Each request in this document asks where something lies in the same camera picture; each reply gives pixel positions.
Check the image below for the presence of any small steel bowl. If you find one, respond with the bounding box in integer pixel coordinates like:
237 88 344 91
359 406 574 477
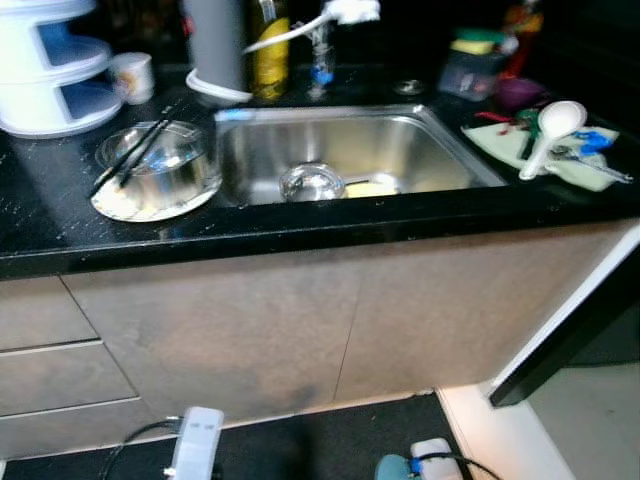
278 162 347 204

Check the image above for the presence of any green kitchen tool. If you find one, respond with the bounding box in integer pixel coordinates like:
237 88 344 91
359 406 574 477
512 108 543 163

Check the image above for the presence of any red kitchen tool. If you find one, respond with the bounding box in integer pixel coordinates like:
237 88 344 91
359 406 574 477
473 108 521 127

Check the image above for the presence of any steel spoon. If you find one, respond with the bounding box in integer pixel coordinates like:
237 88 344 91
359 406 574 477
548 145 635 187

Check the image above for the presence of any dark open door white edge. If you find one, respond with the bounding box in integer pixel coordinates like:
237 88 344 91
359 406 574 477
487 225 640 409

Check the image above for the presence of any blue plastic clip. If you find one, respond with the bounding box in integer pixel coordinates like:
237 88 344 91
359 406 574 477
568 127 617 157

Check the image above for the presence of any white ladle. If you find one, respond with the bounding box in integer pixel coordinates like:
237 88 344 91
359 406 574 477
517 100 589 182

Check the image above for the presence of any pale green cloth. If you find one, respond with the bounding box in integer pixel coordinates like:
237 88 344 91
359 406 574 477
461 112 623 194

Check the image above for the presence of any purple cup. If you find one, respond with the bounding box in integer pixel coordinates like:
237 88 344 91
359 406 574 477
494 76 550 112

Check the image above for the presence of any red bottle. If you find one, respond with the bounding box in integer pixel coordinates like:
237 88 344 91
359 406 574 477
503 0 547 81

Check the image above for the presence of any clear plastic container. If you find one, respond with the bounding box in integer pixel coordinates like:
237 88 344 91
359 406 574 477
437 48 508 102

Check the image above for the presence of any yellow green sponge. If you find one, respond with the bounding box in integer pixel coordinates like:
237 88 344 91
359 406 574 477
448 27 511 57

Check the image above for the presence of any stainless steel sink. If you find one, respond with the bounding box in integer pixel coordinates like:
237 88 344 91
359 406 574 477
212 103 509 209

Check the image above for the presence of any round metal sink plug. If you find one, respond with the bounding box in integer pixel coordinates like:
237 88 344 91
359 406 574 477
393 79 427 98

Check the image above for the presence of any white faucet head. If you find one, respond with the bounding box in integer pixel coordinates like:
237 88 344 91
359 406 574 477
318 0 383 27

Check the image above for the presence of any grey cylinder water filter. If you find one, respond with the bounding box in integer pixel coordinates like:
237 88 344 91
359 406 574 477
180 0 251 99

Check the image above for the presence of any steel pot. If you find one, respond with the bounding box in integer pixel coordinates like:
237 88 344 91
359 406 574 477
96 120 222 213

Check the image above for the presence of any patterned white plate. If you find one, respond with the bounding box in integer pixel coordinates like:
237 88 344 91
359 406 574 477
90 170 224 224

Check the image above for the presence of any white printed cup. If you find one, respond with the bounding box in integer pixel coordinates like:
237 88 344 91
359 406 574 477
110 52 157 107

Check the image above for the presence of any grey drawer front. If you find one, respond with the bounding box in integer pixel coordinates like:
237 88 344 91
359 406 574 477
0 395 169 463
0 275 103 353
0 340 138 418

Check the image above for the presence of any white tiered storage rack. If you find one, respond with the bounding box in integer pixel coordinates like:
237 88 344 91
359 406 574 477
0 0 114 139

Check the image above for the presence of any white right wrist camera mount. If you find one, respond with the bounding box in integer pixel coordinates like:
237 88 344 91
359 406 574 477
408 437 467 480

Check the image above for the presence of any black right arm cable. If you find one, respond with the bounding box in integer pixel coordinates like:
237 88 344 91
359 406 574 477
405 452 501 480

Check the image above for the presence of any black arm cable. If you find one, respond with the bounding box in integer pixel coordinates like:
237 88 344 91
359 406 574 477
98 418 186 480
405 452 501 480

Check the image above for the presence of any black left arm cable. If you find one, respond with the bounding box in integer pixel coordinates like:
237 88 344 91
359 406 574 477
98 418 186 480

